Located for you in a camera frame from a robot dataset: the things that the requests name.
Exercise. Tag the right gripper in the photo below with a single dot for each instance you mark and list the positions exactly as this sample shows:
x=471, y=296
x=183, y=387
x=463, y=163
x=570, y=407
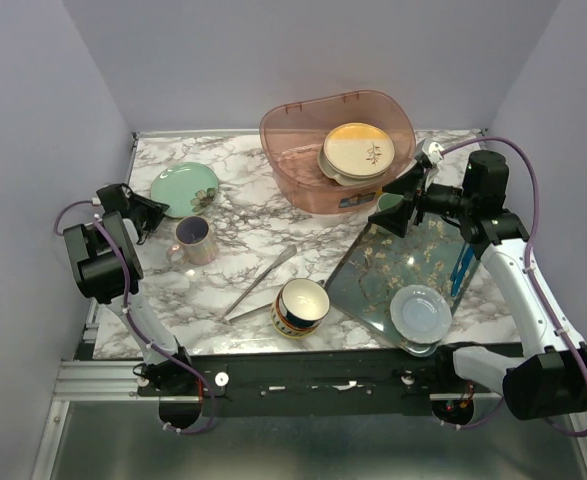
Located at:
x=396, y=219

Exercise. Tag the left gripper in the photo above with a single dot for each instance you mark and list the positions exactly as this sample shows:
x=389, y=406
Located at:
x=154, y=209

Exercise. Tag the green plate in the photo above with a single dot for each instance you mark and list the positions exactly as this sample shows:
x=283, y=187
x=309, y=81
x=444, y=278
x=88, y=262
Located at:
x=188, y=189

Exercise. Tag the colourful striped bowl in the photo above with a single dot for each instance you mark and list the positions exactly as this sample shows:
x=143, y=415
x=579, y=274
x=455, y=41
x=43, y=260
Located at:
x=299, y=308

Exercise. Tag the cream divided plate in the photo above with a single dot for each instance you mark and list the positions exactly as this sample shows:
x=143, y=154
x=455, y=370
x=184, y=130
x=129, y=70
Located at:
x=330, y=172

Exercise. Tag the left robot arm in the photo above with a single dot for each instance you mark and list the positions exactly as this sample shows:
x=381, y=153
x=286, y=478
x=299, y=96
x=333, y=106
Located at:
x=106, y=268

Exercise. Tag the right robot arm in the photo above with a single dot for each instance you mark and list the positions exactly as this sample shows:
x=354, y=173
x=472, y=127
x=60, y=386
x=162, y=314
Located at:
x=550, y=379

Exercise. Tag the pink transparent plastic bin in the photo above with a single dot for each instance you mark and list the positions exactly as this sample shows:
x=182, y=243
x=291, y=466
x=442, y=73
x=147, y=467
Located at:
x=292, y=136

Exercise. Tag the green plastic cup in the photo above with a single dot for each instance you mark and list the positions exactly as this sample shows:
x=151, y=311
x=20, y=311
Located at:
x=388, y=201

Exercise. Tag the iridescent pink mug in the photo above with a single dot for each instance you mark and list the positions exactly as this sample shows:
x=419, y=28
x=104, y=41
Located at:
x=195, y=243

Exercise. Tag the floral blossom tray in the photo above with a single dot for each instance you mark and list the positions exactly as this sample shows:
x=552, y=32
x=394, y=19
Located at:
x=378, y=264

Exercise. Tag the blue metallic fork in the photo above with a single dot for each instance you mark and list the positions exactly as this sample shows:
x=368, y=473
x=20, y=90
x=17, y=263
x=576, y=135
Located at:
x=460, y=269

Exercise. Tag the light blue saucer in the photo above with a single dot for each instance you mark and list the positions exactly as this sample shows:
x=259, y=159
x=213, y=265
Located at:
x=420, y=314

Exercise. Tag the metal tongs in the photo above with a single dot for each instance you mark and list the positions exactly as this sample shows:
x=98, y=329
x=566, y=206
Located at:
x=283, y=257

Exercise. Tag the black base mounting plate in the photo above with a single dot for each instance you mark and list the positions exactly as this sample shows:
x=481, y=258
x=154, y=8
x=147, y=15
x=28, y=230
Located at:
x=316, y=383

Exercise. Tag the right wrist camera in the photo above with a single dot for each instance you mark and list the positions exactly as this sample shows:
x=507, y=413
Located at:
x=428, y=153

